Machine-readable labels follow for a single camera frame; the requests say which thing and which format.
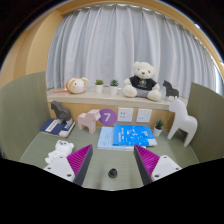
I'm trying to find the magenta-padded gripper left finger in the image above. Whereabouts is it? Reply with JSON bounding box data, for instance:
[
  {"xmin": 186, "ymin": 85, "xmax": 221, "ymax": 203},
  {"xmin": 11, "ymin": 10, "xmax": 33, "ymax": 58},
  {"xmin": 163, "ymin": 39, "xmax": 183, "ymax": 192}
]
[{"xmin": 43, "ymin": 143, "xmax": 94, "ymax": 187}]

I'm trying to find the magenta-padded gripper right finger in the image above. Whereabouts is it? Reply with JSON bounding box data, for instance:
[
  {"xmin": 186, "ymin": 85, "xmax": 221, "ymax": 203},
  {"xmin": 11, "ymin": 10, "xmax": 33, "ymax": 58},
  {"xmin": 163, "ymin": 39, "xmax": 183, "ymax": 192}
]
[{"xmin": 133, "ymin": 144, "xmax": 183, "ymax": 186}]

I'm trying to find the small black charger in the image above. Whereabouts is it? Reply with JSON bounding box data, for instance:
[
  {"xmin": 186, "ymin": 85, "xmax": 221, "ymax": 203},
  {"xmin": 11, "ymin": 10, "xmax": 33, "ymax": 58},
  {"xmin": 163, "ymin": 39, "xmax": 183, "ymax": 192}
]
[{"xmin": 107, "ymin": 168, "xmax": 118, "ymax": 179}]

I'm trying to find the white bear-shaped power strip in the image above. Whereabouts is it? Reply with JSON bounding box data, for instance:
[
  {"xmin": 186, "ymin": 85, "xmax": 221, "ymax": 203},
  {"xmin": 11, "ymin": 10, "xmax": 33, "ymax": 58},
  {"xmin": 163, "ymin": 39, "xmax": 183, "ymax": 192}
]
[{"xmin": 44, "ymin": 139, "xmax": 75, "ymax": 165}]

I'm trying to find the small potted plant white pot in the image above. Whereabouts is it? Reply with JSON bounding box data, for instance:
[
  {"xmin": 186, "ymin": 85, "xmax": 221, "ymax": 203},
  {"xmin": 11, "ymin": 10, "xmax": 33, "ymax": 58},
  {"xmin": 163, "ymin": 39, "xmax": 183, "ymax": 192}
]
[
  {"xmin": 152, "ymin": 118, "xmax": 165, "ymax": 138},
  {"xmin": 94, "ymin": 79, "xmax": 105, "ymax": 94},
  {"xmin": 109, "ymin": 79, "xmax": 120, "ymax": 96}
]

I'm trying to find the navy blue book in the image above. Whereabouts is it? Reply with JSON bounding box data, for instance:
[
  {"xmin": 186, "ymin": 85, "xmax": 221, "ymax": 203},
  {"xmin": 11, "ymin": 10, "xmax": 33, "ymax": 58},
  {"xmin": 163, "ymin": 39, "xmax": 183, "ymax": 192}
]
[{"xmin": 40, "ymin": 118, "xmax": 76, "ymax": 139}]

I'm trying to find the bright blue book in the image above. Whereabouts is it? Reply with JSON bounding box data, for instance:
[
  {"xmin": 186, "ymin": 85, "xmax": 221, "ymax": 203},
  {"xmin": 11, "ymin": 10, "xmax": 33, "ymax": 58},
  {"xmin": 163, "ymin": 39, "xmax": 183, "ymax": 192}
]
[{"xmin": 112, "ymin": 124, "xmax": 158, "ymax": 148}]

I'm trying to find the white wooden horse figurine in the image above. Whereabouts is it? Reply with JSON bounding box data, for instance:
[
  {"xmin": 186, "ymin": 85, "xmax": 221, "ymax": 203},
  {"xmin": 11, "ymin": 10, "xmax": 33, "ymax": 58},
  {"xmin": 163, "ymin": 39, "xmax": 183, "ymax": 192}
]
[{"xmin": 166, "ymin": 97, "xmax": 199, "ymax": 148}]

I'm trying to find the light blue book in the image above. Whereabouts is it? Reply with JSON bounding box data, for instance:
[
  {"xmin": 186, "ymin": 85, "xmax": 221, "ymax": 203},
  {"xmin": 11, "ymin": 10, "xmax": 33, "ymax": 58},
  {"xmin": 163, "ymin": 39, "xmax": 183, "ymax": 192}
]
[{"xmin": 97, "ymin": 125, "xmax": 148, "ymax": 152}]

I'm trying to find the dark grey wooden horse figurine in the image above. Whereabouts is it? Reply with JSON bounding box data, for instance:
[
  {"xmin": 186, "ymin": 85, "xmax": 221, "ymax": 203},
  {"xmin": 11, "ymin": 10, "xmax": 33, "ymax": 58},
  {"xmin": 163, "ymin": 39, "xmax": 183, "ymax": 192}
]
[{"xmin": 50, "ymin": 100, "xmax": 73, "ymax": 125}]

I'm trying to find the pink wooden horse figurine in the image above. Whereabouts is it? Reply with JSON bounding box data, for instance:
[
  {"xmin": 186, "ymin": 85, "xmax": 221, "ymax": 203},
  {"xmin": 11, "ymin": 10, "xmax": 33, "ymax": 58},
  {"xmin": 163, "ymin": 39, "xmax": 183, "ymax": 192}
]
[{"xmin": 77, "ymin": 109, "xmax": 102, "ymax": 135}]

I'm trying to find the green desk partition panel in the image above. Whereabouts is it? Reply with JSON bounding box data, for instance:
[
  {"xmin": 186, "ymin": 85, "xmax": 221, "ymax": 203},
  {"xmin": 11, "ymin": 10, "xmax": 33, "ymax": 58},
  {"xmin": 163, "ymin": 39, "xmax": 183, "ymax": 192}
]
[
  {"xmin": 0, "ymin": 70, "xmax": 51, "ymax": 163},
  {"xmin": 186, "ymin": 82, "xmax": 224, "ymax": 164}
]

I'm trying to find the round purple number sign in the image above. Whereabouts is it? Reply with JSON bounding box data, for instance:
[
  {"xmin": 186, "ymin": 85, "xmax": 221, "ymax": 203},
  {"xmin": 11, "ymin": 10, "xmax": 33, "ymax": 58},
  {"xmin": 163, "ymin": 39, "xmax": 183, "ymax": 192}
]
[{"xmin": 98, "ymin": 108, "xmax": 118, "ymax": 127}]

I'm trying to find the small dark brown horse figurine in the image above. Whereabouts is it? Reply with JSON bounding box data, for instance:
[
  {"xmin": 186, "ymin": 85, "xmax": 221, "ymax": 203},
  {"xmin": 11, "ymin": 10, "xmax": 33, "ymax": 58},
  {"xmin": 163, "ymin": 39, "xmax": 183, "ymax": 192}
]
[{"xmin": 162, "ymin": 79, "xmax": 180, "ymax": 101}]

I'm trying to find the beige window ledge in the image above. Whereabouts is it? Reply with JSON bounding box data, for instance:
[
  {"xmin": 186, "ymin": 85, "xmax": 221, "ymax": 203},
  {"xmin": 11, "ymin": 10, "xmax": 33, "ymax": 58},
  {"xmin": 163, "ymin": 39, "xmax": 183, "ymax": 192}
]
[{"xmin": 46, "ymin": 87, "xmax": 189, "ymax": 111}]

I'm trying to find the cream and orange plush toy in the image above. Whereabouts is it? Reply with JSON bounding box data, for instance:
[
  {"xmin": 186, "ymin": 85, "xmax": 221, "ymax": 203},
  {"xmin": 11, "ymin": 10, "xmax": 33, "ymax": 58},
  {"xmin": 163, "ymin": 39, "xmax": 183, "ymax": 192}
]
[{"xmin": 65, "ymin": 77, "xmax": 90, "ymax": 95}]

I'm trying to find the cream teddy bear black shirt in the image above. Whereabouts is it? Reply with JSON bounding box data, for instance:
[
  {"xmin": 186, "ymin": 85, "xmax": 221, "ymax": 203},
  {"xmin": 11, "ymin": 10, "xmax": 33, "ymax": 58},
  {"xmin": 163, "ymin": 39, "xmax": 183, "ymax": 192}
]
[{"xmin": 122, "ymin": 61, "xmax": 162, "ymax": 102}]

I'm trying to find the light grey curtain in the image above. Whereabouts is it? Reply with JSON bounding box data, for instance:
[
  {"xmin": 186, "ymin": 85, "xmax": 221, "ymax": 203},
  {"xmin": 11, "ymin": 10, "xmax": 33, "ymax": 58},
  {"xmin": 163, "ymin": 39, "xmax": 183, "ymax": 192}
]
[{"xmin": 45, "ymin": 3, "xmax": 218, "ymax": 99}]

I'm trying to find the white wall socket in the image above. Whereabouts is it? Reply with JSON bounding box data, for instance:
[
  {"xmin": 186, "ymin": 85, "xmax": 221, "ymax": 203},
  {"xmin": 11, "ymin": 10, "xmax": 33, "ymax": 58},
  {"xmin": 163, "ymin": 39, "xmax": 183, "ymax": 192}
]
[{"xmin": 117, "ymin": 106, "xmax": 134, "ymax": 123}]

